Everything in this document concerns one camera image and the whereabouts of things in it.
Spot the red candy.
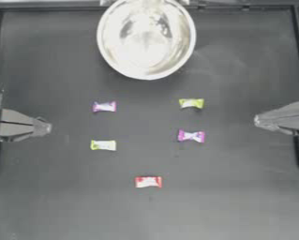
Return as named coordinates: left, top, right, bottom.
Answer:
left=133, top=175, right=163, bottom=189

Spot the purple candy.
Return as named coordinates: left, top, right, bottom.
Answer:
left=91, top=100, right=117, bottom=113
left=176, top=128, right=207, bottom=144

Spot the steel bowl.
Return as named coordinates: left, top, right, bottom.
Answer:
left=95, top=0, right=197, bottom=82

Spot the black table frame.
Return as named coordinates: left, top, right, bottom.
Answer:
left=0, top=0, right=299, bottom=83

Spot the green candy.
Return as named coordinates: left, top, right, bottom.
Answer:
left=89, top=139, right=117, bottom=152
left=177, top=97, right=205, bottom=110

